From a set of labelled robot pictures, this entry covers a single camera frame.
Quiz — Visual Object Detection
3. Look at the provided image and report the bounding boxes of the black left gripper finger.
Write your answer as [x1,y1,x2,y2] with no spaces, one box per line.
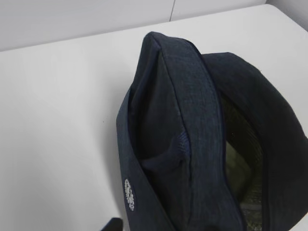
[102,212,123,231]

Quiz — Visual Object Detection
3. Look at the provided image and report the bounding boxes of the navy blue lunch bag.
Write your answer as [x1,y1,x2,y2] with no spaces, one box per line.
[116,32,308,231]

